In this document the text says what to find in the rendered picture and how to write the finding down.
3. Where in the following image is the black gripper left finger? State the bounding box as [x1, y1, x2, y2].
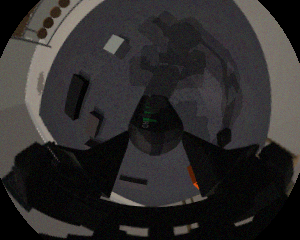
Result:
[51, 131, 129, 199]

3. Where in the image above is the dark grey switch panel with green rocker switches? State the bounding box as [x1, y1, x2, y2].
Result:
[129, 95, 183, 156]

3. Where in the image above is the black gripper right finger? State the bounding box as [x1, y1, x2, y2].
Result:
[181, 131, 259, 197]

